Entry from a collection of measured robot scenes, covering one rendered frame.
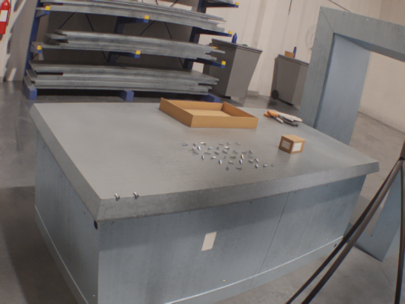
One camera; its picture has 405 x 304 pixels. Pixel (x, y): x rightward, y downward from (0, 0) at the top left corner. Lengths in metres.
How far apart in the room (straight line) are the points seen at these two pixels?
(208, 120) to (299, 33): 6.80
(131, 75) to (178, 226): 3.96
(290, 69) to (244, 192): 6.43
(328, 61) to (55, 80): 3.25
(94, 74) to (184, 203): 3.86
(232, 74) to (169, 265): 5.19
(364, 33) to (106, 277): 2.22
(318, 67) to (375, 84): 8.55
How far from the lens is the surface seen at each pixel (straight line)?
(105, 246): 1.15
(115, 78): 4.95
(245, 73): 6.47
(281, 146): 1.80
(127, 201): 1.03
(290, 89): 7.62
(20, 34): 5.66
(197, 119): 1.79
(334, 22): 2.81
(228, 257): 1.54
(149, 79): 5.16
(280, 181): 1.43
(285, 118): 2.45
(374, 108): 11.28
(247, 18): 7.39
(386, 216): 2.51
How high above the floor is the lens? 1.12
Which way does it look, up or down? 18 degrees down
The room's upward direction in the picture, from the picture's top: 13 degrees clockwise
